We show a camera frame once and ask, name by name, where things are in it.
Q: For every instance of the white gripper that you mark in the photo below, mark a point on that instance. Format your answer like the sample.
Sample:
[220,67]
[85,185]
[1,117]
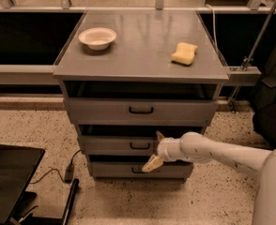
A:
[164,149]

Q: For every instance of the grey drawer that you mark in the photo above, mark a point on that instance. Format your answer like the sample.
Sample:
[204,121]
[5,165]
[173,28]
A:
[140,112]
[118,146]
[129,170]

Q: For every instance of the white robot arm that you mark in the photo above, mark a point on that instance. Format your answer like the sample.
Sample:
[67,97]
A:
[260,164]

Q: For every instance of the grey top drawer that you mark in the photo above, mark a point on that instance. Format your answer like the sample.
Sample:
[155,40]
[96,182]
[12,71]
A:
[140,112]

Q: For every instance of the grey bottom drawer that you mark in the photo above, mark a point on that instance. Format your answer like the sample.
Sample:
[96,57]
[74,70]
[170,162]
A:
[129,170]

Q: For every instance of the grey drawer cabinet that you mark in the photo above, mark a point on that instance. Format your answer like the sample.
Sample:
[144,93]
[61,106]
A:
[137,65]

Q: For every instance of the yellow sponge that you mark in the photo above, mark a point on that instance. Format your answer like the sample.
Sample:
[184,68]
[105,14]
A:
[184,54]

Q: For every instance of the black stand base bar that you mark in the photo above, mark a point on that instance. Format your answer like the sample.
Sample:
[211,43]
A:
[72,193]

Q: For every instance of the black office chair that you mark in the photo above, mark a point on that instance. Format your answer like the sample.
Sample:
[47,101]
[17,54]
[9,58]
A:
[264,102]

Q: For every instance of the white bowl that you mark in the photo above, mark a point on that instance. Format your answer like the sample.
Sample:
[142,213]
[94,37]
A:
[98,38]

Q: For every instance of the black monitor screen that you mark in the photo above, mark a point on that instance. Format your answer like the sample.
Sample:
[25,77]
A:
[17,167]

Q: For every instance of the black power adapter with cable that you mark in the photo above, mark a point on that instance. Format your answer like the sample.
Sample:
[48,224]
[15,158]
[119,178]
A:
[67,177]

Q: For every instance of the metal frame rail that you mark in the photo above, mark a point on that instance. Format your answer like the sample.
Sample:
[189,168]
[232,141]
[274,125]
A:
[27,74]

